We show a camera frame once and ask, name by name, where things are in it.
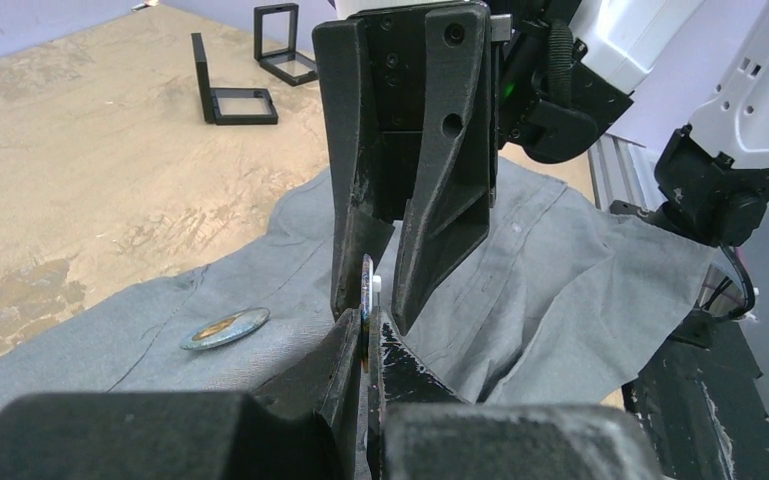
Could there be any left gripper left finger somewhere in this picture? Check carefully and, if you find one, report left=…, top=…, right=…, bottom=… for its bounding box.
left=0, top=310, right=361, bottom=479

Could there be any left black display frame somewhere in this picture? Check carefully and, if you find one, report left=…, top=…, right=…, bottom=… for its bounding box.
left=190, top=32, right=279, bottom=126

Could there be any grey button-up shirt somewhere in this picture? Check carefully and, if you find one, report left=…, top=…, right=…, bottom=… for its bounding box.
left=0, top=160, right=714, bottom=410

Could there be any black display frame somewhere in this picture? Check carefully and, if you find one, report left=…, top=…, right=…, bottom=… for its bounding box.
left=190, top=32, right=279, bottom=126
left=253, top=3, right=319, bottom=87

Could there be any orange blue round brooch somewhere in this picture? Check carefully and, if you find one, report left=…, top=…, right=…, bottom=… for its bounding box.
left=360, top=254, right=382, bottom=373

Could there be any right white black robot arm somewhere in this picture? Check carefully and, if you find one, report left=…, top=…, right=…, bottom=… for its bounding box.
left=312, top=1, right=769, bottom=330

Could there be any right black display frame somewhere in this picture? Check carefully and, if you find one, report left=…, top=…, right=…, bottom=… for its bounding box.
left=253, top=3, right=319, bottom=87

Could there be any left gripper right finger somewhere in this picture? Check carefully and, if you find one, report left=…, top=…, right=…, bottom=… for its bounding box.
left=365, top=308, right=662, bottom=479

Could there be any blue portrait round brooch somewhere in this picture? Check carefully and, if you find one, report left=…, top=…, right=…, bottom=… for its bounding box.
left=179, top=307, right=271, bottom=351

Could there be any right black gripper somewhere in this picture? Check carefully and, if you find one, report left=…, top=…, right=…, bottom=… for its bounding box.
left=312, top=1, right=498, bottom=334

